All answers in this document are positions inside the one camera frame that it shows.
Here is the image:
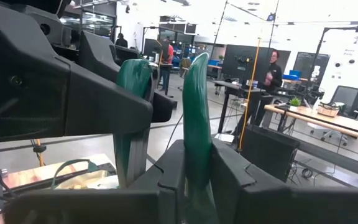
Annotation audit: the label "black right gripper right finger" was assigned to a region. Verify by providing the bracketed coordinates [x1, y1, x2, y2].
[211, 138, 358, 224]

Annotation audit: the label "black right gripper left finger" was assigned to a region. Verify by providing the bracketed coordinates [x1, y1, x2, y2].
[4, 139, 186, 224]

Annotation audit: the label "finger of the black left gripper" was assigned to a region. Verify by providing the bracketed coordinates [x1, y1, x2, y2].
[0, 6, 154, 144]
[78, 30, 177, 124]

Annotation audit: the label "green pruning shears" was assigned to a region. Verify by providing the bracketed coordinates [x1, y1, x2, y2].
[112, 52, 221, 224]

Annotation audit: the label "person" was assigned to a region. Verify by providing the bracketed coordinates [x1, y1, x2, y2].
[114, 32, 129, 48]
[158, 36, 175, 96]
[253, 49, 285, 94]

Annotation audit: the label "black computer tower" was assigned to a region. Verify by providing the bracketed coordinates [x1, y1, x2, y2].
[239, 124, 301, 184]

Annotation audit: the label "long wooden desk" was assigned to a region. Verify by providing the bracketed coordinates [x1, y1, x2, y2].
[264, 103, 358, 144]

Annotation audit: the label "cream basket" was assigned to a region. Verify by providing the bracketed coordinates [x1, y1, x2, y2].
[317, 101, 341, 118]

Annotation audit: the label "small potted plant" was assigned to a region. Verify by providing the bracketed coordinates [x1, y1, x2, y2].
[288, 96, 303, 112]

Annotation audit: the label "black office chair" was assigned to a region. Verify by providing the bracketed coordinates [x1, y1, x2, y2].
[308, 85, 358, 147]

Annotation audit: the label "black desk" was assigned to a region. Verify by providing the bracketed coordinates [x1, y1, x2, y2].
[211, 80, 269, 135]

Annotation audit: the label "black partition panel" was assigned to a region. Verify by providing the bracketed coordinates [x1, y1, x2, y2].
[221, 44, 291, 82]
[292, 51, 331, 81]

